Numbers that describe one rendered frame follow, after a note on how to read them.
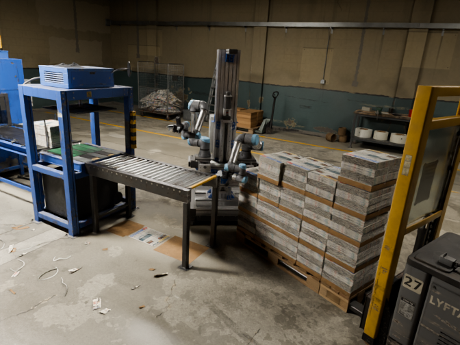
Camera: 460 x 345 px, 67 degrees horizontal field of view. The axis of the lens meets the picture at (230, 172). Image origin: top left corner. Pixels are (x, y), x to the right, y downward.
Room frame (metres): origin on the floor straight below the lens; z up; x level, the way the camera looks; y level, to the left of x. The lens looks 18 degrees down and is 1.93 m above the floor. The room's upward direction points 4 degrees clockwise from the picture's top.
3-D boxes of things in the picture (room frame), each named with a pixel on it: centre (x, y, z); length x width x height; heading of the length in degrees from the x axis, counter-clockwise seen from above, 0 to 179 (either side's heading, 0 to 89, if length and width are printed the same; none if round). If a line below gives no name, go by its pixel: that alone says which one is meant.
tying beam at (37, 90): (3.90, 1.72, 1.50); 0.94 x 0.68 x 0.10; 152
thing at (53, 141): (4.17, 2.22, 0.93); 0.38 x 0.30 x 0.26; 62
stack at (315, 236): (3.18, -0.62, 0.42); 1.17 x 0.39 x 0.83; 39
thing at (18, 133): (4.44, 2.71, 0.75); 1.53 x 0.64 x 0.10; 62
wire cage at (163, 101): (11.23, 2.35, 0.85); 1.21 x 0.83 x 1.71; 62
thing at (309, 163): (3.06, -0.72, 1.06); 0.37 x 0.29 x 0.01; 129
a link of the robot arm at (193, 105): (4.01, 0.44, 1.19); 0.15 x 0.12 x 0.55; 72
